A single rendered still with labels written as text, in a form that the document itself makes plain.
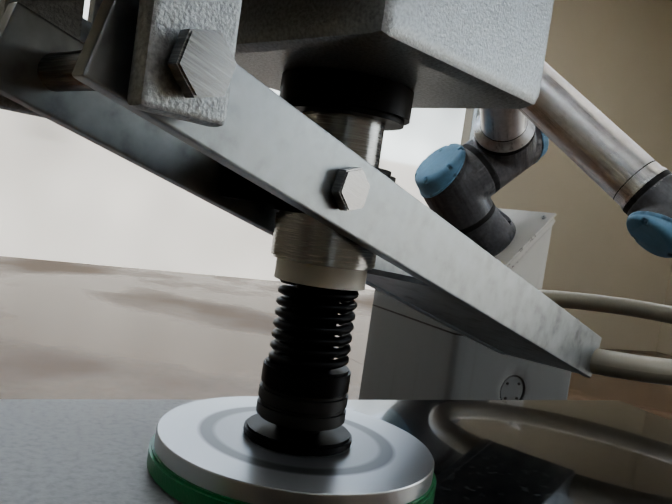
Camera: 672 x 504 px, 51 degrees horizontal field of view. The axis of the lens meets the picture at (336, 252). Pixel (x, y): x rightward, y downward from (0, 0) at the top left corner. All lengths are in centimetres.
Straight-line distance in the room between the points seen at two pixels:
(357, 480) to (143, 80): 30
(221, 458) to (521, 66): 34
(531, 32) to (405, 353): 136
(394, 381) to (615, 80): 646
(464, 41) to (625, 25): 773
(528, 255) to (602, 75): 613
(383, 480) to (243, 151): 24
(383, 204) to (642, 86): 788
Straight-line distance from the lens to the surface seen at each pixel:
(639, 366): 87
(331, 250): 49
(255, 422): 56
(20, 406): 67
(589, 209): 778
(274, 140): 40
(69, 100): 46
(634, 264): 839
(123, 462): 56
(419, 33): 43
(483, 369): 173
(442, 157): 180
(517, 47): 52
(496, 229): 183
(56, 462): 55
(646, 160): 118
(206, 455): 50
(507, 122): 171
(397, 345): 185
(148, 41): 33
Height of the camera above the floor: 102
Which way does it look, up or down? 3 degrees down
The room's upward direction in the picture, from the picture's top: 8 degrees clockwise
